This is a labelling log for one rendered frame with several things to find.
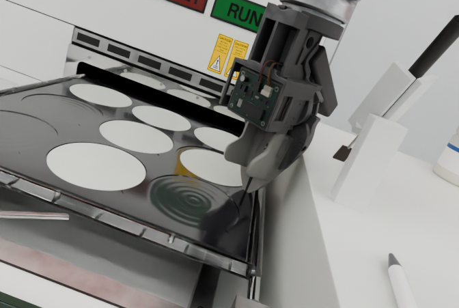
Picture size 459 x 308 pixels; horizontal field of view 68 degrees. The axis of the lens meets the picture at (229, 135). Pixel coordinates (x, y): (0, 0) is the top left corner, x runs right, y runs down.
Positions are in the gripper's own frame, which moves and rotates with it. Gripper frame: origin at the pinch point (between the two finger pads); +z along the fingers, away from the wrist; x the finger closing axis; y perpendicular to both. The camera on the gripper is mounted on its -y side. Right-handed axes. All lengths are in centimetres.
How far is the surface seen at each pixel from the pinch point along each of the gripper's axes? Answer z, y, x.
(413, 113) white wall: -3, -194, -30
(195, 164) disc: 1.2, 3.8, -6.9
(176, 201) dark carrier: 1.4, 11.3, -0.9
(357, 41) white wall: -30, -165, -69
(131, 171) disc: 1.3, 13.1, -7.0
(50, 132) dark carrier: 1.4, 17.9, -16.8
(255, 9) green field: -20.0, -14.6, -21.8
